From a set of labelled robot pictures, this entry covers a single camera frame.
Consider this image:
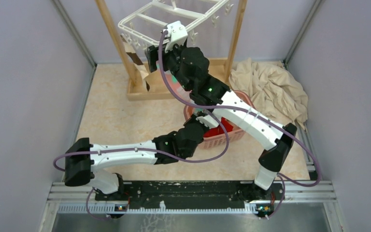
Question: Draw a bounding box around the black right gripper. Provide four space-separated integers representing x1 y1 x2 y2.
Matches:
144 40 192 92

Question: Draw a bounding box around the beige brown sock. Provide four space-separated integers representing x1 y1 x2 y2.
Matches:
120 34 150 92

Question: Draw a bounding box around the red snowman face sock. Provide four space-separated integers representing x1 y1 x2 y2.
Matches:
203 117 234 138

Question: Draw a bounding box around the pink plastic laundry basket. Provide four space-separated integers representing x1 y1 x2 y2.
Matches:
183 90 254 149

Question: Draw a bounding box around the pink sock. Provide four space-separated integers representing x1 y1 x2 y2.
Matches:
157 71 192 102

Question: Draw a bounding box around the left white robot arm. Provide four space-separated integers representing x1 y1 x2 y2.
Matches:
64 112 218 200

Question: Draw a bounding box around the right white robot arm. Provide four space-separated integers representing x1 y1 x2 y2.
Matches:
145 45 297 199

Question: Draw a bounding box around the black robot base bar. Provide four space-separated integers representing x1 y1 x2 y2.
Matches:
57 179 285 220

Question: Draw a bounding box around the white plastic clip hanger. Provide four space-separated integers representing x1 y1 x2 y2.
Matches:
118 0 234 51

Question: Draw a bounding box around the beige crumpled cloth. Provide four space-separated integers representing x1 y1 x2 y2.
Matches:
229 58 309 130

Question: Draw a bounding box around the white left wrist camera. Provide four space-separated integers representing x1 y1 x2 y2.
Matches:
196 112 219 129

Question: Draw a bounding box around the wooden drying rack frame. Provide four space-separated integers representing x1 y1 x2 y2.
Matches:
94 0 247 102

